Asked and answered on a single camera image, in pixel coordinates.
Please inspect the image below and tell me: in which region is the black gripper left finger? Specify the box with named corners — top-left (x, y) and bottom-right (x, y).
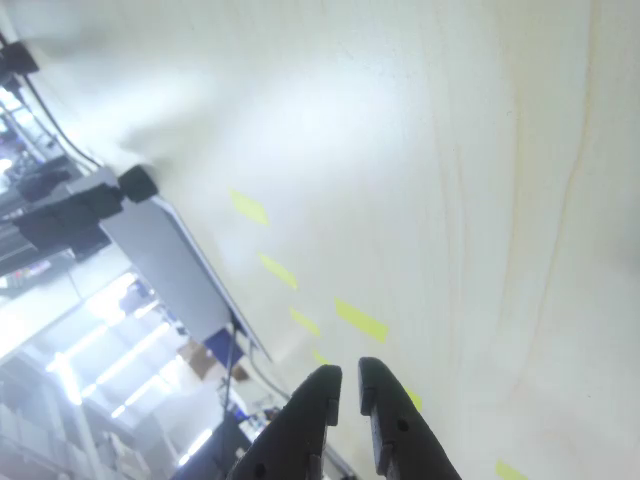
top-left (228, 364), bottom-right (344, 480)

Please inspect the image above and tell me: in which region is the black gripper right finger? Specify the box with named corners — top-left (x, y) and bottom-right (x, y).
top-left (357, 356), bottom-right (463, 480)

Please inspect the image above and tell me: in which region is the brown cardboard box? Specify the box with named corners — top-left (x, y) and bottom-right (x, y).
top-left (177, 339), bottom-right (224, 381)

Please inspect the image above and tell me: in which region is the thin black pole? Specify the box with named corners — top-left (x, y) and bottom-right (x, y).
top-left (214, 322), bottom-right (242, 480)

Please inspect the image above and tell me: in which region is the ceiling light strip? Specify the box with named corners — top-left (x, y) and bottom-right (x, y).
top-left (178, 429), bottom-right (215, 465)
top-left (112, 374), bottom-right (169, 419)
top-left (82, 322), bottom-right (174, 396)

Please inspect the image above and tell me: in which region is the blue object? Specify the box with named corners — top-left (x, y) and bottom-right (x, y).
top-left (204, 327), bottom-right (246, 361)

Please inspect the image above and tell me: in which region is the grey flat panel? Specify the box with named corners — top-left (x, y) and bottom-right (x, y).
top-left (98, 194), bottom-right (275, 364)

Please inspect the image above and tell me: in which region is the black clamp knob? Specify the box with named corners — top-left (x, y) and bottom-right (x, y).
top-left (117, 164), bottom-right (160, 204)

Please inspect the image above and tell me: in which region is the small black clamp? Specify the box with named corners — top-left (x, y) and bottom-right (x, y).
top-left (0, 40), bottom-right (41, 76)

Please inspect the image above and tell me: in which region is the thin black cable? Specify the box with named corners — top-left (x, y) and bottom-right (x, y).
top-left (19, 73), bottom-right (104, 169)

